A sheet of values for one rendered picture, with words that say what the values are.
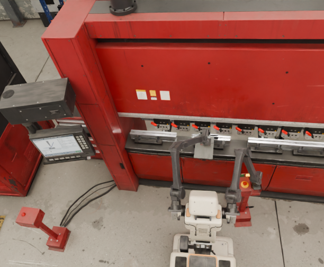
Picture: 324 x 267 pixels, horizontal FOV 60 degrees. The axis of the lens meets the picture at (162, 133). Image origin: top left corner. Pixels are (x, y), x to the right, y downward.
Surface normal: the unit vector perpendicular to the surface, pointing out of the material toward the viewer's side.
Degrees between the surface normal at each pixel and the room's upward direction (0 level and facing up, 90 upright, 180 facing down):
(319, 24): 90
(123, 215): 0
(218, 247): 0
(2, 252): 0
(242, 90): 90
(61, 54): 90
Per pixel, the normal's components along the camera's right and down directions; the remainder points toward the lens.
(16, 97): -0.11, -0.61
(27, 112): 0.08, 0.79
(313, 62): -0.17, 0.79
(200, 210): -0.15, 0.18
